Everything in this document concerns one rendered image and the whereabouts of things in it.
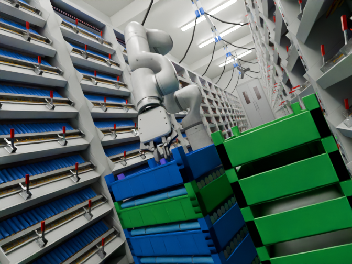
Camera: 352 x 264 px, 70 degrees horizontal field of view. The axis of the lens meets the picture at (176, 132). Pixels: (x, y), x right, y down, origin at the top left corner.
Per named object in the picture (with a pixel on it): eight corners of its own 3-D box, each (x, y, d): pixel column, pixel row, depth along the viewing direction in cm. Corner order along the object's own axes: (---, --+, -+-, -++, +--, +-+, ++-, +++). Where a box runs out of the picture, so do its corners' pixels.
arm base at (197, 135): (187, 164, 142) (174, 134, 143) (196, 159, 160) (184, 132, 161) (218, 152, 136) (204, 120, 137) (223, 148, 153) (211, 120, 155)
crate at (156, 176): (112, 202, 73) (103, 176, 73) (158, 180, 88) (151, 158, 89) (189, 182, 54) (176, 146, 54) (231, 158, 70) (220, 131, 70)
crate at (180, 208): (122, 229, 72) (112, 202, 73) (167, 201, 88) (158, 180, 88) (203, 218, 53) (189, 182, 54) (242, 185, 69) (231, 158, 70)
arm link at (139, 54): (167, 43, 102) (184, 94, 84) (132, 58, 104) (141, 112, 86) (159, 23, 95) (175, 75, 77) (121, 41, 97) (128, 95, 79)
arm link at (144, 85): (168, 105, 84) (143, 116, 86) (159, 76, 91) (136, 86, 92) (159, 91, 77) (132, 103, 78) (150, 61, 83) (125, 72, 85)
